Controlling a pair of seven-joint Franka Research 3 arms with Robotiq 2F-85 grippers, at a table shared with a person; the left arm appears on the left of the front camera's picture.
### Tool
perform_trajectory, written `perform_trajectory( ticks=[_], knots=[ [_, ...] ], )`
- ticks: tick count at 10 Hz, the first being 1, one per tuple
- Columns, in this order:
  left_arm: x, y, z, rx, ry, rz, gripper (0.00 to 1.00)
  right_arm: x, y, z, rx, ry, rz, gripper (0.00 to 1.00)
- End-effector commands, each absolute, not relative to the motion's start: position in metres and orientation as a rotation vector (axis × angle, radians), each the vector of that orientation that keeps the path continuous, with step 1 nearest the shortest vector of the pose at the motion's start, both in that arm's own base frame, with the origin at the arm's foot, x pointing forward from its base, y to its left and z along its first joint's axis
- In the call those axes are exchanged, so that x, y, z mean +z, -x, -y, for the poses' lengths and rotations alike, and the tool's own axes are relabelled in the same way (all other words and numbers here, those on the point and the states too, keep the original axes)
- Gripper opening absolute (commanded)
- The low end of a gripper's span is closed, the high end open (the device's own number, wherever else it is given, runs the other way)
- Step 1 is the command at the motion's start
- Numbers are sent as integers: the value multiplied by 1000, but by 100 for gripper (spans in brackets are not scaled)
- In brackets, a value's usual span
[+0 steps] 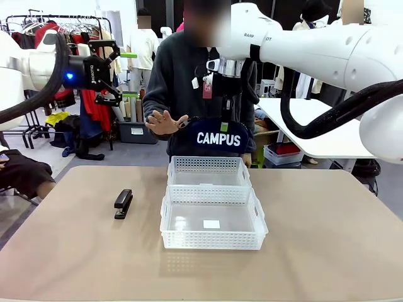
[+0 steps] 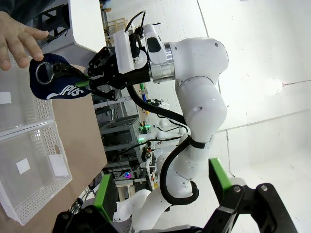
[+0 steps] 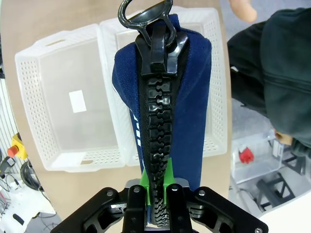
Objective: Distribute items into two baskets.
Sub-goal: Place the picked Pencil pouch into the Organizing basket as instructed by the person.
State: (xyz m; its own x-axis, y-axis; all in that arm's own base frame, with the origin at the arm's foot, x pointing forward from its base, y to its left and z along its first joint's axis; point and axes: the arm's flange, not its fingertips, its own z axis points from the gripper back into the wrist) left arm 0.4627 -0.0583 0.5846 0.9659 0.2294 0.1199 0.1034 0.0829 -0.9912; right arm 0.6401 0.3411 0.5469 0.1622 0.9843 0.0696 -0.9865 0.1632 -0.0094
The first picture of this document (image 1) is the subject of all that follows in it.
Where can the grey paper roll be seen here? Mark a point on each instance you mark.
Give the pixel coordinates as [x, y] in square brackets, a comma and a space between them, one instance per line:
[118, 113]

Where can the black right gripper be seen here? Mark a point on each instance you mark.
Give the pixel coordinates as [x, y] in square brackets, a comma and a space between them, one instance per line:
[231, 86]

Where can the black bin of rolls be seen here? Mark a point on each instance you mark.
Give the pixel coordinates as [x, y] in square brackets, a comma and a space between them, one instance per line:
[138, 133]

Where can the person in dark fleece jacket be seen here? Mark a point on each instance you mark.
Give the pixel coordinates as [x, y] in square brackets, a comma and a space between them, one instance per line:
[185, 78]

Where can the person's right forearm dark sleeve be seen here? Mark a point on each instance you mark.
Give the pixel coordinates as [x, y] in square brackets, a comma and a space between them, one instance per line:
[154, 105]

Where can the white work table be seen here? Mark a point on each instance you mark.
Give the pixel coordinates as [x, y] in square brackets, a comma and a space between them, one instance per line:
[315, 148]

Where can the background person in white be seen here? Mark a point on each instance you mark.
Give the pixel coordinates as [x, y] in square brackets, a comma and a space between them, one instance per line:
[143, 50]

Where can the mannequin in white coat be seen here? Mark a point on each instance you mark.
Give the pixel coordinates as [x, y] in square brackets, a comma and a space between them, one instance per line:
[303, 85]

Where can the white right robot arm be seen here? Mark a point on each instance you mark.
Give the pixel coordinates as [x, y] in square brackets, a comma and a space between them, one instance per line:
[315, 47]

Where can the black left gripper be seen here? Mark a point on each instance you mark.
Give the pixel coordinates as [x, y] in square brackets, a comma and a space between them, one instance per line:
[91, 74]

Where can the white perforated plastic basket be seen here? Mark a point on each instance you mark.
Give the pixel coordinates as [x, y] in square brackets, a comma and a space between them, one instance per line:
[207, 165]
[211, 240]

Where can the small white appliance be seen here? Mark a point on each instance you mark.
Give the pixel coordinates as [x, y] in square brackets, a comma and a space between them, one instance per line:
[267, 88]

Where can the dark red badge tag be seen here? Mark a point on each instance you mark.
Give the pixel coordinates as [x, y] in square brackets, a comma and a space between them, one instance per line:
[207, 91]

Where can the red dress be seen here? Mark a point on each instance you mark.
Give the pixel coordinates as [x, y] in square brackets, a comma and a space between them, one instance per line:
[97, 116]

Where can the small white paper tag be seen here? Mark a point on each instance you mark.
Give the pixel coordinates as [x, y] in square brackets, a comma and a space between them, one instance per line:
[195, 83]

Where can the person's right hand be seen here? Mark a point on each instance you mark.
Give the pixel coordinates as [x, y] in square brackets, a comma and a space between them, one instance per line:
[163, 126]

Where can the black stapler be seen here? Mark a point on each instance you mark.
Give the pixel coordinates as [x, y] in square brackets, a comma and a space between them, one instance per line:
[122, 201]

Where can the black clothing pile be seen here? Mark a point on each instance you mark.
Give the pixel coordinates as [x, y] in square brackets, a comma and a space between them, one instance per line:
[72, 132]

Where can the mannequin in beige coat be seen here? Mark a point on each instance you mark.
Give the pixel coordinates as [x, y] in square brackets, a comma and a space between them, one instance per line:
[315, 12]

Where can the brown cardboard box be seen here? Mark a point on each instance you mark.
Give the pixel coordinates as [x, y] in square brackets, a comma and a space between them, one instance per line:
[267, 138]

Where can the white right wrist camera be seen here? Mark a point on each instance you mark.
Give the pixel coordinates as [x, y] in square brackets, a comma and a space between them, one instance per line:
[213, 65]

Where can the beige garment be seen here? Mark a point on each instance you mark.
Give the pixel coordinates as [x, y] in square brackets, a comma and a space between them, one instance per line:
[117, 67]

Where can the white crate with red contents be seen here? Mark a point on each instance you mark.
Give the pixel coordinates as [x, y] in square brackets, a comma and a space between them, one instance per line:
[283, 160]

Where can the black clothes rack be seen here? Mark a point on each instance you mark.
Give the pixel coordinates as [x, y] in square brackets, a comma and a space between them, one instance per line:
[27, 136]

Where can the navy CAMPUS pencil case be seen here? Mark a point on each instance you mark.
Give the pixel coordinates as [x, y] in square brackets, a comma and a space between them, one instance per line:
[204, 126]

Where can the seated person in dark trousers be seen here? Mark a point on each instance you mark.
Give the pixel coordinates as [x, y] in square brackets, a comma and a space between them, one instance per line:
[22, 173]

